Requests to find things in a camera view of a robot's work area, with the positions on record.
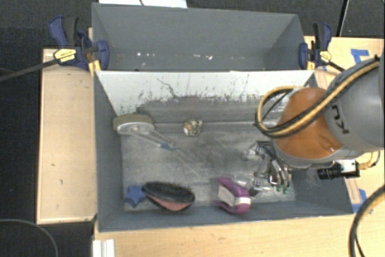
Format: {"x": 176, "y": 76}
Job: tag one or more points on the speckled small ball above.
{"x": 193, "y": 127}

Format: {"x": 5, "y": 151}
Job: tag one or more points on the grey metal bin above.
{"x": 195, "y": 39}

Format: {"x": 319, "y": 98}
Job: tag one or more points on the pale wood flat board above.
{"x": 66, "y": 144}

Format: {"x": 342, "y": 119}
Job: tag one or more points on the black cylinder on white bracket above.
{"x": 334, "y": 172}

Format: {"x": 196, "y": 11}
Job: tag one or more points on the blue star toy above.
{"x": 133, "y": 195}

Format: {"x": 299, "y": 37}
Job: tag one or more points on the purple and white stapler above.
{"x": 233, "y": 195}

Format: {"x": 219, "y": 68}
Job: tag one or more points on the clear plastic brush blue tip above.
{"x": 136, "y": 129}

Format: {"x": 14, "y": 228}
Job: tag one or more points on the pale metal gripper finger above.
{"x": 247, "y": 181}
{"x": 261, "y": 189}

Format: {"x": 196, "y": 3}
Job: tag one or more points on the black and pink hairbrush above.
{"x": 168, "y": 194}

